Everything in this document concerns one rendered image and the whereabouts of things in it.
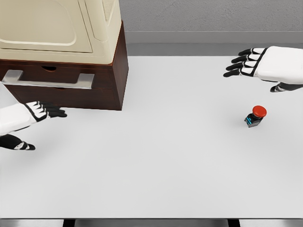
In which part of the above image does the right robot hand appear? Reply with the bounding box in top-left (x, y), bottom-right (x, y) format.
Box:
top-left (223, 46), bottom-right (303, 93)

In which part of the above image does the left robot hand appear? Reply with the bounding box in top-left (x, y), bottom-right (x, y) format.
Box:
top-left (0, 101), bottom-right (68, 151)

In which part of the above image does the brown cabinet with cream top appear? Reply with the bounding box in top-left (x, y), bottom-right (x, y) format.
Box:
top-left (0, 0), bottom-right (129, 111)

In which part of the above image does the red button switch black base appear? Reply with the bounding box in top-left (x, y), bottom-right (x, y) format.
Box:
top-left (244, 105), bottom-right (267, 129)

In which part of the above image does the brown drawer with silver handle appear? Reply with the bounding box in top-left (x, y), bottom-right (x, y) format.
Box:
top-left (0, 59), bottom-right (114, 90)

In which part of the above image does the brown drawer without handle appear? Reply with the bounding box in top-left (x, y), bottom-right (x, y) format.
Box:
top-left (6, 84), bottom-right (119, 111)

